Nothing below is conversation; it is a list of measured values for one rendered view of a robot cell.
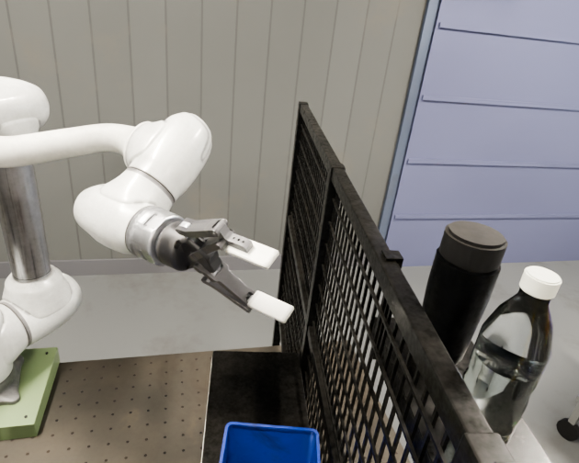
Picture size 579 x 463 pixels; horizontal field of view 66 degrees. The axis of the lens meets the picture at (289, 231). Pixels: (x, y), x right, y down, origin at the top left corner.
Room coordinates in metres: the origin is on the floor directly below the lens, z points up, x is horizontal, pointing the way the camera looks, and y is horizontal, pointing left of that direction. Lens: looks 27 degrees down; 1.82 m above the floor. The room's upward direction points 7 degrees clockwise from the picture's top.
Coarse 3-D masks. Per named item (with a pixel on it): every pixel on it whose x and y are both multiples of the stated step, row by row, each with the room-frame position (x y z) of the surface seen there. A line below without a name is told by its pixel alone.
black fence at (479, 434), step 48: (336, 192) 0.77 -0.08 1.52; (288, 240) 1.43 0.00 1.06; (336, 240) 0.76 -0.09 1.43; (288, 288) 1.33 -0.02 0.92; (336, 288) 0.70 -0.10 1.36; (384, 288) 0.45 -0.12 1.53; (288, 336) 1.18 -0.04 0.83; (336, 336) 0.65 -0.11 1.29; (384, 336) 0.45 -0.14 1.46; (432, 336) 0.35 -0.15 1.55; (432, 384) 0.30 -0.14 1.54; (336, 432) 0.55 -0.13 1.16; (384, 432) 0.37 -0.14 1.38; (432, 432) 0.29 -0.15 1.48; (480, 432) 0.24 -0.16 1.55
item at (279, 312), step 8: (256, 296) 0.58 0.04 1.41; (264, 296) 0.58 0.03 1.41; (248, 304) 0.57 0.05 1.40; (256, 304) 0.56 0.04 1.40; (264, 304) 0.56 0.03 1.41; (272, 304) 0.56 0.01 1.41; (280, 304) 0.56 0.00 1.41; (288, 304) 0.56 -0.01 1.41; (264, 312) 0.55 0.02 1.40; (272, 312) 0.55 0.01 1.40; (280, 312) 0.55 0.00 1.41; (288, 312) 0.55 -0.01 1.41; (280, 320) 0.54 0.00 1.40
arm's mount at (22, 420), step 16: (32, 352) 1.04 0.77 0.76; (48, 352) 1.05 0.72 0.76; (32, 368) 0.98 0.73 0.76; (48, 368) 0.99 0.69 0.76; (32, 384) 0.92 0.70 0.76; (48, 384) 0.94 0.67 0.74; (32, 400) 0.87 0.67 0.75; (0, 416) 0.81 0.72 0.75; (16, 416) 0.81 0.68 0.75; (32, 416) 0.82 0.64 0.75; (0, 432) 0.78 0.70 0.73; (16, 432) 0.79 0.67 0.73; (32, 432) 0.80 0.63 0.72
